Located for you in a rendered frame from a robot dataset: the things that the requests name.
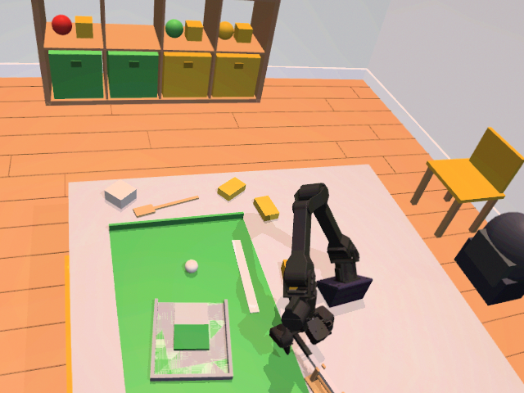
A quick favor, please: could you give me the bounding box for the green putting mat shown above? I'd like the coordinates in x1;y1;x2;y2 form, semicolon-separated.
110;219;309;393

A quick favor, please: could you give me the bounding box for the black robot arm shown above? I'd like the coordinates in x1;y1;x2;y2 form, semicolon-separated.
281;183;360;345

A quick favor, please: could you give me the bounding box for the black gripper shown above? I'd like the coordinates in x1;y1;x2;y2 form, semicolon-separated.
269;305;334;355

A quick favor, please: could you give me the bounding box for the white golf ball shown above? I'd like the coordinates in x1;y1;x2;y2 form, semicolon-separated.
184;260;198;273

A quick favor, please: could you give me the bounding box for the yellow block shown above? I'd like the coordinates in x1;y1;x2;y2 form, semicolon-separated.
253;196;279;221
217;177;246;201

